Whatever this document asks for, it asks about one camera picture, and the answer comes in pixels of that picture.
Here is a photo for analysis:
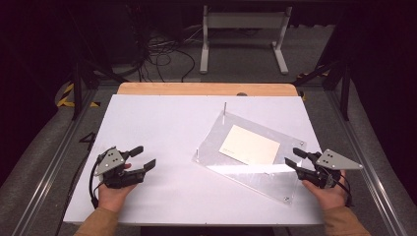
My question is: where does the black tape floor mark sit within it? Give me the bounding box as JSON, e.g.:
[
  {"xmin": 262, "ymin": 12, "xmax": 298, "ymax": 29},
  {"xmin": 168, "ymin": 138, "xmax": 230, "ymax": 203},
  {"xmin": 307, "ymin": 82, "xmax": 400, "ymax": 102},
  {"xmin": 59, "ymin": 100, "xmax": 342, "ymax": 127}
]
[{"xmin": 78, "ymin": 131, "xmax": 97, "ymax": 152}]

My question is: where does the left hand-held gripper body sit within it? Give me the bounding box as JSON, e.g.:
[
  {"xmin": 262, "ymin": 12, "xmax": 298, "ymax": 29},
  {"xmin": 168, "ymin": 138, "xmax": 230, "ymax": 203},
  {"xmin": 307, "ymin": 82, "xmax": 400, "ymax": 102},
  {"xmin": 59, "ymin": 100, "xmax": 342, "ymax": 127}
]
[{"xmin": 93, "ymin": 146, "xmax": 146, "ymax": 190}]

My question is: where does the painting picture card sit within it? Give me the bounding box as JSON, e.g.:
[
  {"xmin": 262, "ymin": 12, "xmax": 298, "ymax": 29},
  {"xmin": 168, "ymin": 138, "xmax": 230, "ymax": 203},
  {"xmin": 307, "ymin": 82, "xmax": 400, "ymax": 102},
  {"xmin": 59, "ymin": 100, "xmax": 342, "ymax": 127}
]
[{"xmin": 218, "ymin": 124, "xmax": 281, "ymax": 166}]

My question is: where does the clear acrylic photo frame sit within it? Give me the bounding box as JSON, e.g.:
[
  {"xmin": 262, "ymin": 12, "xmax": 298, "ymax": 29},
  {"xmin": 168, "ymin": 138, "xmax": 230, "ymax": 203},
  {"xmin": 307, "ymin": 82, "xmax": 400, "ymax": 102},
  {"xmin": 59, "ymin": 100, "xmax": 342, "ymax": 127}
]
[{"xmin": 192, "ymin": 101, "xmax": 308, "ymax": 207}]

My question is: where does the person's left hand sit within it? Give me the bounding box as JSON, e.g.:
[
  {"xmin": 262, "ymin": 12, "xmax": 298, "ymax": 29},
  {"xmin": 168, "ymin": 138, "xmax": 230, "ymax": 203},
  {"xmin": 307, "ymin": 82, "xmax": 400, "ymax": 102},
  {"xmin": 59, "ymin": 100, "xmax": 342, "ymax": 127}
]
[{"xmin": 97, "ymin": 162, "xmax": 139, "ymax": 213}]

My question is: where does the bundle of black floor cables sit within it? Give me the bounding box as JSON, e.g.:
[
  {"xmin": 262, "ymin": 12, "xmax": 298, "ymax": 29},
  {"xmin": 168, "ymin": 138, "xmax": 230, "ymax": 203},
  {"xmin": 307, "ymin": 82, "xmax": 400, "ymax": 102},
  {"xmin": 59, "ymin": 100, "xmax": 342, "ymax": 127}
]
[{"xmin": 126, "ymin": 3, "xmax": 198, "ymax": 84}]

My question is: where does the white board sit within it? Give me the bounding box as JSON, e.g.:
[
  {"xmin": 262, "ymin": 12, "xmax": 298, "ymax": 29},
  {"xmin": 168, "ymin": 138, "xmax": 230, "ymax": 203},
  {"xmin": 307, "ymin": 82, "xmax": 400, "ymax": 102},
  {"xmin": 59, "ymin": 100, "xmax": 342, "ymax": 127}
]
[{"xmin": 62, "ymin": 93, "xmax": 327, "ymax": 228}]

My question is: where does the wooden table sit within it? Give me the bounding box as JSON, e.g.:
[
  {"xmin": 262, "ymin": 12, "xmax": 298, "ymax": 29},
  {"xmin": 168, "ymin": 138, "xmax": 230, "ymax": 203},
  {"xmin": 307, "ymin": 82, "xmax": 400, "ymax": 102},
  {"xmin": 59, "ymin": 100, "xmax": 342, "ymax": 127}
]
[{"xmin": 116, "ymin": 82, "xmax": 299, "ymax": 97}]

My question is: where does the aluminium floor rail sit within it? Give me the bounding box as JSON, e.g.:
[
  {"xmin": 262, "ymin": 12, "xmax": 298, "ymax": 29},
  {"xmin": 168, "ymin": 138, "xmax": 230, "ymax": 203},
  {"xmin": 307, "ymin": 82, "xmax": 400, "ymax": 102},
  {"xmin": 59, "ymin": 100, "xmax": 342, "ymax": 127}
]
[
  {"xmin": 323, "ymin": 88, "xmax": 409, "ymax": 236},
  {"xmin": 12, "ymin": 88, "xmax": 101, "ymax": 236}
]

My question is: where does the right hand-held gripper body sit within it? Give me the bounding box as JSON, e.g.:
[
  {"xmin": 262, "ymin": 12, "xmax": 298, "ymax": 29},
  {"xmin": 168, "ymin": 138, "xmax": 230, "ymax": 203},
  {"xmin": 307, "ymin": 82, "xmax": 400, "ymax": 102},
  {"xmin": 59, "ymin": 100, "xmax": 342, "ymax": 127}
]
[{"xmin": 296, "ymin": 148, "xmax": 364, "ymax": 190}]

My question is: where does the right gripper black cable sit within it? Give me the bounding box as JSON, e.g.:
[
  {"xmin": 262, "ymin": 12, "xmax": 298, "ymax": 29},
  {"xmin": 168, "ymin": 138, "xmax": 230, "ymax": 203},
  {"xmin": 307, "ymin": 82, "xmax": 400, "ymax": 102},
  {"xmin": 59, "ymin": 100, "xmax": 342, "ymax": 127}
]
[{"xmin": 333, "ymin": 170, "xmax": 356, "ymax": 208}]

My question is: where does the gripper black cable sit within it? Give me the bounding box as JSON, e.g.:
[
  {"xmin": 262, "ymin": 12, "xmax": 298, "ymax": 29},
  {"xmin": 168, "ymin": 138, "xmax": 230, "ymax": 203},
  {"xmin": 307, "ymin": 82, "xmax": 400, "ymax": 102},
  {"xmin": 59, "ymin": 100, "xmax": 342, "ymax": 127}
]
[
  {"xmin": 333, "ymin": 170, "xmax": 356, "ymax": 208},
  {"xmin": 88, "ymin": 155, "xmax": 106, "ymax": 210}
]

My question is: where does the white metal stand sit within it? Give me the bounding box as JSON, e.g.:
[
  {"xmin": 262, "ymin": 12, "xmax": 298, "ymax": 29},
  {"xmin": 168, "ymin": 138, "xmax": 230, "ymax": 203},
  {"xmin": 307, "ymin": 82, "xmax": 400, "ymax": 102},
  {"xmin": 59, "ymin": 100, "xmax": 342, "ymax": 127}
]
[{"xmin": 199, "ymin": 4, "xmax": 293, "ymax": 76}]

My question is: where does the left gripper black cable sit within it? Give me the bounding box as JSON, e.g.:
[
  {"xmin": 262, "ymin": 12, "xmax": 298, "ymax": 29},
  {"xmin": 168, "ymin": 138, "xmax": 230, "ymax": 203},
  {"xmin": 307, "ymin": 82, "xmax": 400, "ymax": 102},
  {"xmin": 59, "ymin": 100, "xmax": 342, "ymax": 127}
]
[{"xmin": 88, "ymin": 155, "xmax": 106, "ymax": 210}]

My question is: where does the person's right hand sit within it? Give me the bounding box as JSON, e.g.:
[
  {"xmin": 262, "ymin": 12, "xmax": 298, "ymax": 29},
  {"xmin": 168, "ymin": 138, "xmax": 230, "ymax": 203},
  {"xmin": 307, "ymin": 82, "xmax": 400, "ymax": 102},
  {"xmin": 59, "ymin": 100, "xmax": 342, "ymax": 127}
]
[{"xmin": 301, "ymin": 169, "xmax": 349, "ymax": 211}]

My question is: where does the black metal stand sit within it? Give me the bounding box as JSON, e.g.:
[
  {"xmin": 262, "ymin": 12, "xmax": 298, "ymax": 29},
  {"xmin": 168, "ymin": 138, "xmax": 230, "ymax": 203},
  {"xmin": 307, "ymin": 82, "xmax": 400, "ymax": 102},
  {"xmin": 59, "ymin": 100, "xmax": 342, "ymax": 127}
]
[
  {"xmin": 69, "ymin": 55, "xmax": 130, "ymax": 121},
  {"xmin": 292, "ymin": 58, "xmax": 354, "ymax": 122}
]

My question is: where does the yellow black floor tape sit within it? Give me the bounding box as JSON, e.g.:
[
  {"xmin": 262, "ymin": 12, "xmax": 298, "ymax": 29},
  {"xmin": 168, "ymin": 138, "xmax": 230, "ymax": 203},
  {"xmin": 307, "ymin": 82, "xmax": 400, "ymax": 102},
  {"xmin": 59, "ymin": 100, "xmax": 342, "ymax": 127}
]
[
  {"xmin": 295, "ymin": 64, "xmax": 329, "ymax": 81},
  {"xmin": 56, "ymin": 82, "xmax": 101, "ymax": 109}
]

